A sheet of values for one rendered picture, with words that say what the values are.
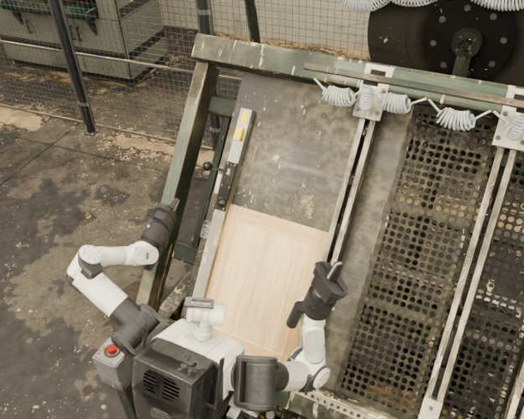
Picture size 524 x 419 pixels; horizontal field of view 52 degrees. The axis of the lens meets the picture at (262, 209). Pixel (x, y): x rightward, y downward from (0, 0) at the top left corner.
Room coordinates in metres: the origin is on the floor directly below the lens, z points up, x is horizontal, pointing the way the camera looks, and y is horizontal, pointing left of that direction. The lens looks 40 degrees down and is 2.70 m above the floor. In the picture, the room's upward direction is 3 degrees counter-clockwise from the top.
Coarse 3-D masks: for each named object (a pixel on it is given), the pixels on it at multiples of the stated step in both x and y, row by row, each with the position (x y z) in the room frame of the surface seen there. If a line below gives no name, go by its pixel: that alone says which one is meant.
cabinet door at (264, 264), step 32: (256, 224) 1.60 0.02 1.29; (288, 224) 1.56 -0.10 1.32; (224, 256) 1.56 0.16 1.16; (256, 256) 1.52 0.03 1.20; (288, 256) 1.48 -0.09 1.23; (320, 256) 1.44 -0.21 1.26; (224, 288) 1.47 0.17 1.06; (256, 288) 1.43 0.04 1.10; (288, 288) 1.40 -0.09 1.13; (224, 320) 1.39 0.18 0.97; (256, 320) 1.35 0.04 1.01; (256, 352) 1.26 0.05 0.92; (288, 352) 1.23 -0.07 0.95
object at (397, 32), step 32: (448, 0) 2.02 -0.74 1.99; (384, 32) 2.13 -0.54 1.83; (416, 32) 2.07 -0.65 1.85; (448, 32) 2.00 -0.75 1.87; (480, 32) 1.95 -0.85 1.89; (512, 32) 1.89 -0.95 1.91; (416, 64) 2.06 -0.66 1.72; (448, 64) 1.99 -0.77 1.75; (480, 64) 1.93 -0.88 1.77; (512, 64) 1.89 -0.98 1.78
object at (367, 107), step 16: (368, 64) 1.77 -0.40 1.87; (368, 96) 1.61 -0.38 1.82; (368, 112) 1.66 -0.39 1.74; (368, 128) 1.65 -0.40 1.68; (368, 144) 1.61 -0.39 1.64; (352, 160) 1.59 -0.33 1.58; (368, 160) 1.63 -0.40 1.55; (352, 176) 1.56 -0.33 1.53; (352, 192) 1.52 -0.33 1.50; (336, 208) 1.50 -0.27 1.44; (352, 208) 1.49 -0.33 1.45; (336, 224) 1.46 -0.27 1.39; (336, 240) 1.45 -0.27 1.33; (336, 256) 1.38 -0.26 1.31
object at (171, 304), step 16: (448, 224) 2.10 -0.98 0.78; (496, 240) 1.97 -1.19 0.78; (176, 288) 1.74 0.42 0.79; (384, 288) 2.27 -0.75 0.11; (176, 304) 1.64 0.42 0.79; (448, 304) 2.06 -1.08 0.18; (176, 320) 1.60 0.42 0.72; (496, 320) 1.93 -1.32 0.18; (352, 368) 1.23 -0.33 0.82; (416, 368) 1.47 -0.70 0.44; (432, 368) 1.42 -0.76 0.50; (448, 400) 1.07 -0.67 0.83; (288, 416) 1.32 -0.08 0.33; (480, 416) 1.00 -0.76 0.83
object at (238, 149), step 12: (252, 120) 1.89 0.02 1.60; (240, 144) 1.82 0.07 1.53; (240, 156) 1.79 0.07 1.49; (240, 168) 1.79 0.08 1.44; (228, 204) 1.68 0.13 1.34; (216, 216) 1.66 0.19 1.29; (216, 228) 1.63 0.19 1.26; (216, 240) 1.59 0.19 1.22; (204, 252) 1.58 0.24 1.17; (216, 252) 1.58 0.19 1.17; (204, 264) 1.55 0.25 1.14; (204, 276) 1.51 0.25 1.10; (204, 288) 1.48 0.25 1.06
